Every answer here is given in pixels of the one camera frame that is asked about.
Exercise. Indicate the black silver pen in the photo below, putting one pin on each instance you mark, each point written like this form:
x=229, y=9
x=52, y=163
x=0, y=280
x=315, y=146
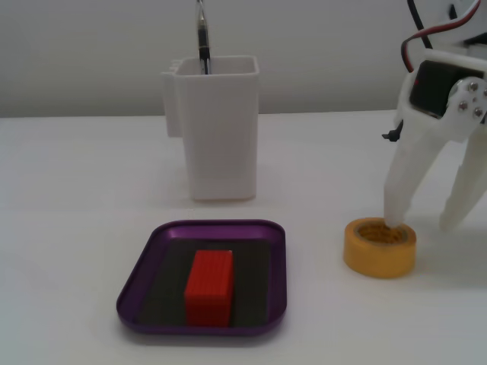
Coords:
x=202, y=38

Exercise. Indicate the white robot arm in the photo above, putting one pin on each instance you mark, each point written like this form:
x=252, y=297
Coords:
x=470, y=23

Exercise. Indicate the yellow tape roll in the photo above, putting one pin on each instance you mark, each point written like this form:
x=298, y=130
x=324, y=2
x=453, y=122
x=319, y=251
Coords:
x=376, y=262

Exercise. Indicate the purple metal tray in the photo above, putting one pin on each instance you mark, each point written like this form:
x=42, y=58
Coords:
x=131, y=300

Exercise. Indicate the white plastic pen holder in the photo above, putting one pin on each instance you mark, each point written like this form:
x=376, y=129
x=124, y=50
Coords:
x=218, y=133

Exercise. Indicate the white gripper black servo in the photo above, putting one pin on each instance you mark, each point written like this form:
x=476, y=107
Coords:
x=430, y=89

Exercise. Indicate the red ribbed block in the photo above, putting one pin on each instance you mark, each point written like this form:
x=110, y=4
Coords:
x=210, y=287

